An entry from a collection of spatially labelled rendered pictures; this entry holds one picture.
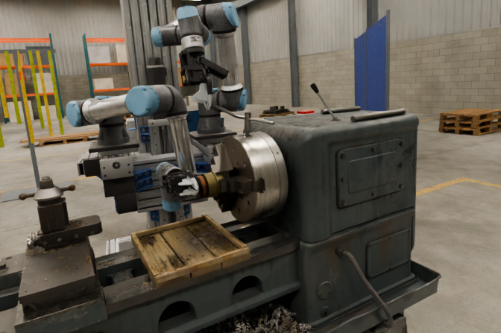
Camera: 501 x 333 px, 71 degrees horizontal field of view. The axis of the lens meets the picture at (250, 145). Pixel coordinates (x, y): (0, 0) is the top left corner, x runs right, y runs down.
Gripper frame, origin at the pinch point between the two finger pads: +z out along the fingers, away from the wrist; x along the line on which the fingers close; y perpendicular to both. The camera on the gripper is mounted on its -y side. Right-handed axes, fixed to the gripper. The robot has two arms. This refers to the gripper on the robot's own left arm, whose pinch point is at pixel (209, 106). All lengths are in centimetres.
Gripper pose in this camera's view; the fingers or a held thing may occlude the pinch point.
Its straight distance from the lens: 125.3
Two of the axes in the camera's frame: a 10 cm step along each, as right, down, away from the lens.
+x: 4.6, -1.2, -8.8
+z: 1.8, 9.8, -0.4
